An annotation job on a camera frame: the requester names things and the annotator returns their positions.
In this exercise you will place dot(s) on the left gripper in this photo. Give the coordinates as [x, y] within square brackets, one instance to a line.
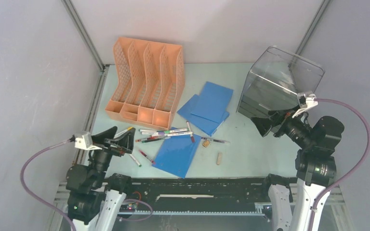
[125, 142]

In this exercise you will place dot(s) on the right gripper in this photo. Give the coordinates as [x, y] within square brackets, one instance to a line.
[285, 119]

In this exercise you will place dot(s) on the blue folder front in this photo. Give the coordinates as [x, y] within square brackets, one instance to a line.
[176, 154]

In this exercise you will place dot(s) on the blue folder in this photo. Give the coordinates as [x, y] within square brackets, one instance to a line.
[176, 154]
[213, 101]
[205, 125]

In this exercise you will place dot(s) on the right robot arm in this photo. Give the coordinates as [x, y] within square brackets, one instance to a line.
[314, 163]

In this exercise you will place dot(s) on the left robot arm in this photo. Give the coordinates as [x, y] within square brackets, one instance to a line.
[95, 199]

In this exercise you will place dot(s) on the yellow cap marker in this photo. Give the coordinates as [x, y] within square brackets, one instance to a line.
[122, 132]

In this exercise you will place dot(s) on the dark green pen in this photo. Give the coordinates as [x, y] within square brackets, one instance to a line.
[155, 140]

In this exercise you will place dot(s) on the red pen lower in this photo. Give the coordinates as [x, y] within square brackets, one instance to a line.
[147, 157]

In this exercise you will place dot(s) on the clear plastic drawer cabinet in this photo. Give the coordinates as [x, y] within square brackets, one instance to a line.
[274, 81]

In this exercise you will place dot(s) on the green cap marker lower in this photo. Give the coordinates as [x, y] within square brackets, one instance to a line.
[135, 160]

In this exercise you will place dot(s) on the green cap marker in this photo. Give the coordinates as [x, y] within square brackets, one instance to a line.
[176, 130]
[135, 160]

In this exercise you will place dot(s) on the red marker in cluster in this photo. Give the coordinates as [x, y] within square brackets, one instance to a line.
[150, 138]

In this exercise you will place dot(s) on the purple cap marker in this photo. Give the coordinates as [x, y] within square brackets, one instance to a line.
[153, 133]

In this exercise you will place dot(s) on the orange plastic file organizer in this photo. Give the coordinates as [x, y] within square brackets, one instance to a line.
[151, 80]

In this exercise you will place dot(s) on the green cap marker upper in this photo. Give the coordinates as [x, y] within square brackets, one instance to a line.
[176, 130]

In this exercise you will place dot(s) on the white marker right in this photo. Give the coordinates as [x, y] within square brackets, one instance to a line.
[177, 134]

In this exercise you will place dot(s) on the clear purple pen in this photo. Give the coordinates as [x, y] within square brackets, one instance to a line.
[215, 140]

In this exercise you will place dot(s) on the brown cap marker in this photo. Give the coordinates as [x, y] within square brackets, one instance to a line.
[191, 132]

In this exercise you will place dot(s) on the tan eraser stick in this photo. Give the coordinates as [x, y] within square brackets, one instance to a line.
[219, 158]

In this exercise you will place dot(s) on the small cork block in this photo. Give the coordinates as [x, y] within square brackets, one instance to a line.
[206, 143]

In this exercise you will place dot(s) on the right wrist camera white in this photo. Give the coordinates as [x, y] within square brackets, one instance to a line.
[307, 98]

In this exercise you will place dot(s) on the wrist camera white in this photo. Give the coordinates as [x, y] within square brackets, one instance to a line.
[83, 141]
[307, 98]

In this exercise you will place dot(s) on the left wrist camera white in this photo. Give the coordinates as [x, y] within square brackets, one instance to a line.
[83, 141]

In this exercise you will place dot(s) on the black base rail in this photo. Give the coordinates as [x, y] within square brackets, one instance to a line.
[199, 195]

